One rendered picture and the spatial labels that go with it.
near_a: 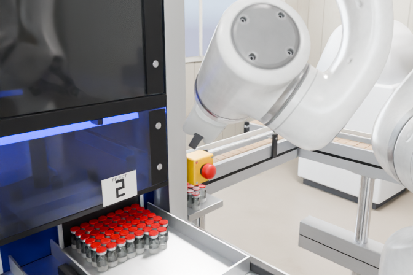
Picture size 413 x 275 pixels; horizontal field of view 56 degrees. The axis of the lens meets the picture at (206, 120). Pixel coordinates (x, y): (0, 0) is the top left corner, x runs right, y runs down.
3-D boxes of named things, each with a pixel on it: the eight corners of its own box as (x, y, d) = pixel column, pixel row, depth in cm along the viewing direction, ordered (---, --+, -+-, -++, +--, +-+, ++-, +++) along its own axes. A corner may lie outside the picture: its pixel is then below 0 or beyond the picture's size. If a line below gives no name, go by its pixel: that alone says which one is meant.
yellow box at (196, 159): (176, 178, 104) (176, 153, 103) (195, 171, 109) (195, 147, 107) (195, 186, 99) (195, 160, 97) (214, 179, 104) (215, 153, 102)
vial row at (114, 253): (94, 269, 78) (93, 248, 77) (165, 236, 91) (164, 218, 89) (100, 274, 77) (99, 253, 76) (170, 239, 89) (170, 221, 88)
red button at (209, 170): (196, 178, 101) (196, 163, 100) (208, 174, 103) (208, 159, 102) (207, 182, 98) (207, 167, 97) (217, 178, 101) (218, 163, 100)
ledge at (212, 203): (156, 205, 111) (156, 198, 110) (190, 191, 120) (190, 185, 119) (189, 222, 101) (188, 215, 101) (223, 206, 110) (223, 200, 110)
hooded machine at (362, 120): (414, 189, 327) (438, 18, 293) (383, 215, 283) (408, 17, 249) (327, 165, 383) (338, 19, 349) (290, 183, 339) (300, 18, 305)
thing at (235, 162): (165, 216, 108) (163, 164, 104) (133, 199, 118) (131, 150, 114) (300, 158, 154) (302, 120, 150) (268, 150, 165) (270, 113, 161)
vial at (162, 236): (155, 247, 86) (154, 228, 85) (163, 243, 88) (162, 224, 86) (161, 251, 84) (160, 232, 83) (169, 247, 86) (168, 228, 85)
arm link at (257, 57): (285, 81, 46) (221, 37, 46) (339, 32, 34) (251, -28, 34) (249, 137, 44) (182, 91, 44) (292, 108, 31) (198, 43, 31)
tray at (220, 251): (51, 254, 84) (50, 239, 83) (149, 213, 101) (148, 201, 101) (143, 344, 60) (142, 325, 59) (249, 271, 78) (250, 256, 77)
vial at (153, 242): (147, 251, 84) (146, 232, 83) (155, 247, 86) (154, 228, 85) (153, 255, 83) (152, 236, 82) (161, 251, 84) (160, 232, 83)
